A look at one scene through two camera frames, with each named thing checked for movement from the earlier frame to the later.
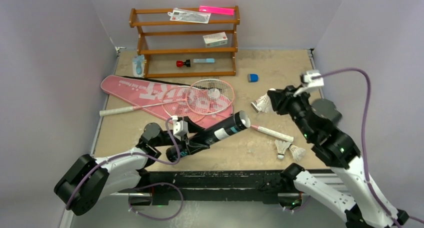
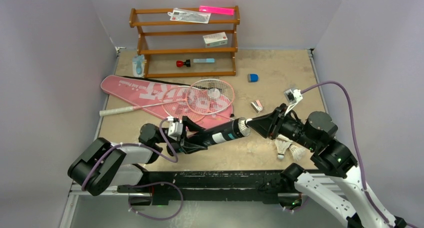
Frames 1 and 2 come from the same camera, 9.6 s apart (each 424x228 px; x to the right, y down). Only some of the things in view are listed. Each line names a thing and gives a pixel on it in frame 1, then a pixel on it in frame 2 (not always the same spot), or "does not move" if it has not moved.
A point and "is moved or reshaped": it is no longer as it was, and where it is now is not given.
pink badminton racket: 212,96 does not move
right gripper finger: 279,100 to 268,125
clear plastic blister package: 190,16 does not move
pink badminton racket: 182,104 does not move
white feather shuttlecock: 297,153 does not move
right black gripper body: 285,98 to 279,123
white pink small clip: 254,105 does not move
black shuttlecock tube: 241,120 is moved or reshaped
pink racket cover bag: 177,102 does not move
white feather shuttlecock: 263,103 to 242,123
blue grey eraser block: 252,78 does not move
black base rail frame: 228,187 does not move
